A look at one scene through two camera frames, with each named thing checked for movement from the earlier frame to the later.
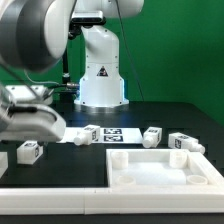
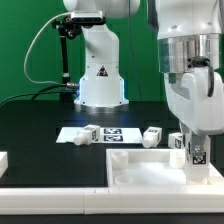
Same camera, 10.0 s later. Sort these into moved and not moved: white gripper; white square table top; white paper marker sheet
Moved: white gripper
Not moved: white paper marker sheet; white square table top
